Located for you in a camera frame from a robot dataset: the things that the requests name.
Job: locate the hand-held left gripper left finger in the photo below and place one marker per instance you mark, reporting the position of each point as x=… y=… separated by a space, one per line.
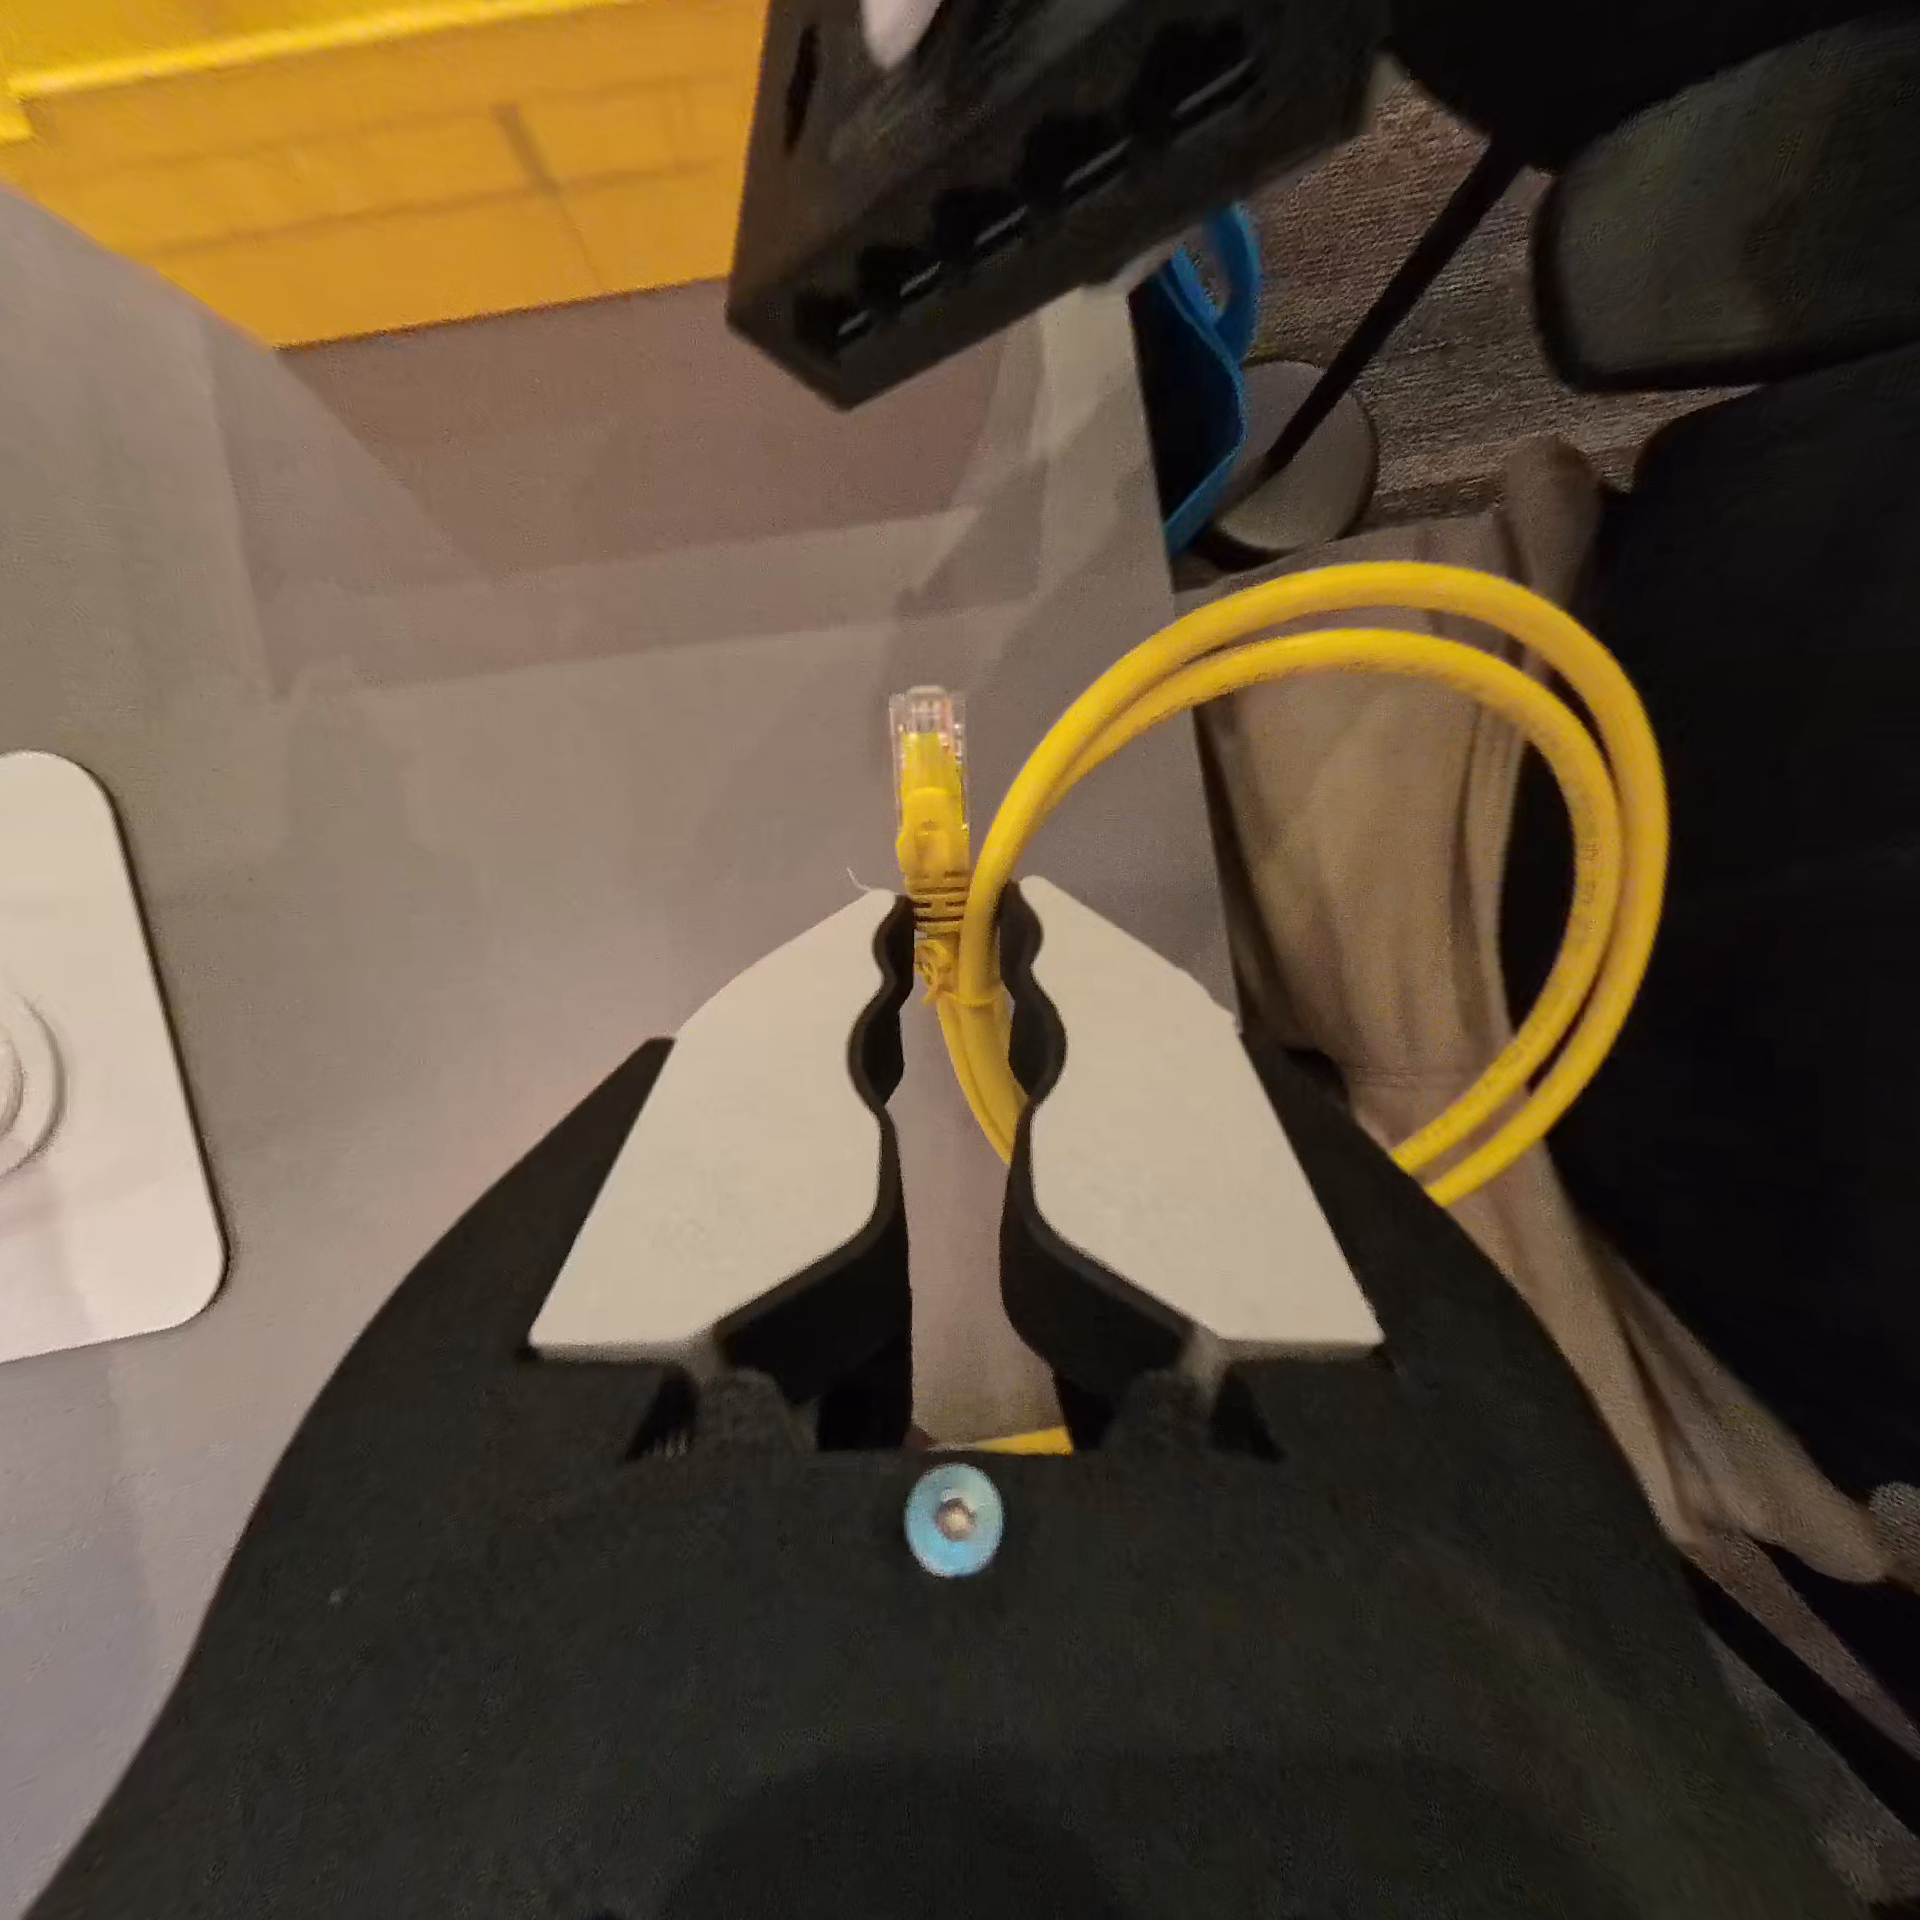
x=720 y=1171

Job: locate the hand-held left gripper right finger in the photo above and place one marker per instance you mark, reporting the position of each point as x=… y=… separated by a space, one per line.
x=1186 y=1171

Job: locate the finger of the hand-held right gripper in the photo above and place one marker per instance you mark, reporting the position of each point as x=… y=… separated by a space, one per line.
x=898 y=27

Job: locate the black ethernet switch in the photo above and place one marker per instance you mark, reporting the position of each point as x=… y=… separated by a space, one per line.
x=930 y=168

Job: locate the person's beige trouser leg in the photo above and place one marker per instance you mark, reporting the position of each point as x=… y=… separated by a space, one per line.
x=1350 y=840

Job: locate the yellow plastic bin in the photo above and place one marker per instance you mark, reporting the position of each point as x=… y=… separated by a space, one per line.
x=374 y=150

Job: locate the round grey base with pole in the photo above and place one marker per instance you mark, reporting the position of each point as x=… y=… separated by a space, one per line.
x=1304 y=466

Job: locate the black office chair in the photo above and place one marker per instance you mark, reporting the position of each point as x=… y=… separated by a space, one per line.
x=1772 y=899

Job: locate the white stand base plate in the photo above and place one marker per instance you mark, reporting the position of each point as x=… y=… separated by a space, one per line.
x=105 y=1052

